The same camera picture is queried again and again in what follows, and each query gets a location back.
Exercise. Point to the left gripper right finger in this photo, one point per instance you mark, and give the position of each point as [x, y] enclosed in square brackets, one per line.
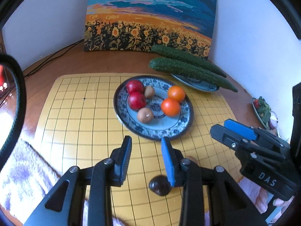
[209, 196]

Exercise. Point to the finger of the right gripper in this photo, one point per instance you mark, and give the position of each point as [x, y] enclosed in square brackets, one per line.
[260, 136]
[248, 152]

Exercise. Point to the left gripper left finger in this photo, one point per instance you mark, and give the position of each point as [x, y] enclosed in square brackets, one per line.
[64, 204]

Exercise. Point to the dark purple plum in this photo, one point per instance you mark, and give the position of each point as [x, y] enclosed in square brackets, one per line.
[160, 185]

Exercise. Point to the orange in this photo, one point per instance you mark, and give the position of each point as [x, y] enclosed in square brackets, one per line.
[170, 107]
[177, 93]

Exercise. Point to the brown kiwi with sticker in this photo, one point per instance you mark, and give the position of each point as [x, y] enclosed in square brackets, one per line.
[145, 115]

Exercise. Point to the red apple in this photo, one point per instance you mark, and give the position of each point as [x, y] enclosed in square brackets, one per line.
[134, 86]
[136, 101]

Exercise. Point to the person's hand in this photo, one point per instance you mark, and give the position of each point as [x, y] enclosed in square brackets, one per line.
[261, 202]

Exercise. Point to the salad dish at edge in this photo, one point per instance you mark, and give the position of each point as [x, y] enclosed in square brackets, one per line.
[264, 113]

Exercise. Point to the purple fluffy towel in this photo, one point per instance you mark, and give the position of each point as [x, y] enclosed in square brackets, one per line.
[26, 179]

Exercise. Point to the small blue white plate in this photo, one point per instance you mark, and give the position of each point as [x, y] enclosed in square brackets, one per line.
[197, 84]

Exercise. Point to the yellow go board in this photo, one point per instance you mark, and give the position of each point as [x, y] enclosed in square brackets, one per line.
[78, 127]

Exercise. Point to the front green cucumber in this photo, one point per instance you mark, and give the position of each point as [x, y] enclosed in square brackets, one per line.
[177, 67]

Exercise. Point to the green cucumber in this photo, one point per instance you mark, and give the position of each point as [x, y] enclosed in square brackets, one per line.
[180, 55]
[177, 67]

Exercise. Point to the rear green cucumber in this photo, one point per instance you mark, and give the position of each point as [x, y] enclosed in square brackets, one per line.
[180, 55]

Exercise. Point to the sunflower field painting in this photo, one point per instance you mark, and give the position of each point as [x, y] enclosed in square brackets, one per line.
[137, 25]

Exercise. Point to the black round mirror frame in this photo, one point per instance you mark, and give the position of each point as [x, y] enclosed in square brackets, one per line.
[21, 105]

